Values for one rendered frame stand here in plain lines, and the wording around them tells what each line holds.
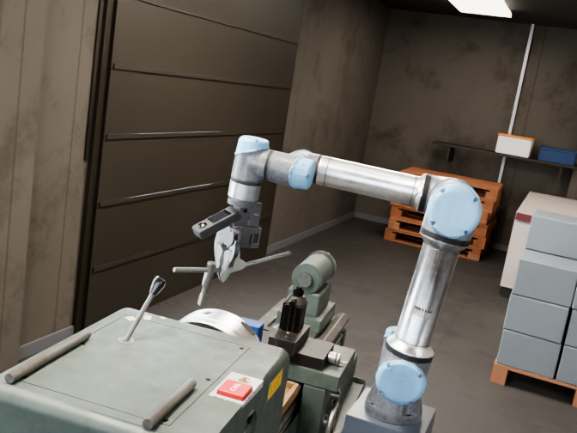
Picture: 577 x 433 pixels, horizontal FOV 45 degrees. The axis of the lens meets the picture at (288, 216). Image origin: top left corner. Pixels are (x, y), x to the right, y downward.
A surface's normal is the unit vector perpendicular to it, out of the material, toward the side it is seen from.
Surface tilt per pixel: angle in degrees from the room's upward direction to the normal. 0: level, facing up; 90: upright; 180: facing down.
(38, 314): 90
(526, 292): 90
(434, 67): 90
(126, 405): 0
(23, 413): 90
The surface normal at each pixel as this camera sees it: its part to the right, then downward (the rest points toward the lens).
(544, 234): -0.39, 0.12
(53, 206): 0.91, 0.22
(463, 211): -0.17, 0.04
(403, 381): -0.24, 0.29
